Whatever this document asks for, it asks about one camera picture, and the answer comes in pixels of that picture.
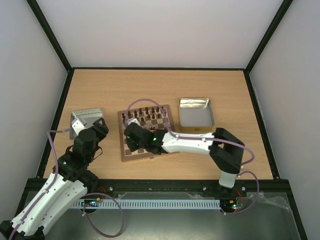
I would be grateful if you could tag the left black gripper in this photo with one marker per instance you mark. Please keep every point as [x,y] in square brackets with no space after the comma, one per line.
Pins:
[101,130]

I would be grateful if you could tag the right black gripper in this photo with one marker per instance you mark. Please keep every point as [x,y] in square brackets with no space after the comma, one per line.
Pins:
[131,130]

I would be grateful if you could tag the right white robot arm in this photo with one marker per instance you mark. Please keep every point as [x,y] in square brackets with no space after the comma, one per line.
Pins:
[224,148]

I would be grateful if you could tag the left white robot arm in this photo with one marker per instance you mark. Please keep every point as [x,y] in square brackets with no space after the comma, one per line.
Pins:
[69,181]

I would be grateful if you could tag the wooden chess board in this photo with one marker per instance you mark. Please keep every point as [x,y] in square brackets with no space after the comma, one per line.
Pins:
[126,154]

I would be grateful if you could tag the dark chess pieces row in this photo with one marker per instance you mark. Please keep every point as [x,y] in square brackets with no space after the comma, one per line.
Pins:
[148,114]

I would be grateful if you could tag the silver metal tin lid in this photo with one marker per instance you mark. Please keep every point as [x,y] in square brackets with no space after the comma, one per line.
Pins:
[89,115]

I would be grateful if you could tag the yellow metal tin box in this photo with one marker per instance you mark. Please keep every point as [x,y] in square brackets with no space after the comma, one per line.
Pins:
[195,115]

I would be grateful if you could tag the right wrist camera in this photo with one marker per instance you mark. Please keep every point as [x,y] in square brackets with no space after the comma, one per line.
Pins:
[132,120]

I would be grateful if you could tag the light blue cable duct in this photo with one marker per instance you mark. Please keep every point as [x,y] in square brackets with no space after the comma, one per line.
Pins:
[150,204]

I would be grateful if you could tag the black enclosure frame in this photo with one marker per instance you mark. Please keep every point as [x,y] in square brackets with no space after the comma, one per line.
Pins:
[34,183]

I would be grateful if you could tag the black mounting rail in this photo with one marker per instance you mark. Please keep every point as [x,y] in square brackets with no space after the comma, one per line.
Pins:
[205,188]

